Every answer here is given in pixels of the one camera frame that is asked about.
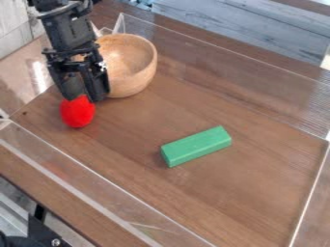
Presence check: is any black clamp mount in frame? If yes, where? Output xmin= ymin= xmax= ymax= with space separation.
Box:
xmin=0 ymin=205 xmax=72 ymax=247

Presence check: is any red felt strawberry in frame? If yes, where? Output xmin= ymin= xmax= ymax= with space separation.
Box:
xmin=58 ymin=95 xmax=95 ymax=128

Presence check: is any wooden bowl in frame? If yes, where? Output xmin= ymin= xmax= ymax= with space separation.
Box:
xmin=96 ymin=34 xmax=157 ymax=97

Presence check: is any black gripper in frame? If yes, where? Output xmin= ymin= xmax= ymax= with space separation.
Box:
xmin=26 ymin=0 xmax=109 ymax=102

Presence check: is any clear acrylic enclosure wall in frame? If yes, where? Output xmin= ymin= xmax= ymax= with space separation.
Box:
xmin=0 ymin=14 xmax=330 ymax=247

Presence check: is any green rectangular block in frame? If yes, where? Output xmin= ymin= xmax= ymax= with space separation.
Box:
xmin=160 ymin=125 xmax=232 ymax=168

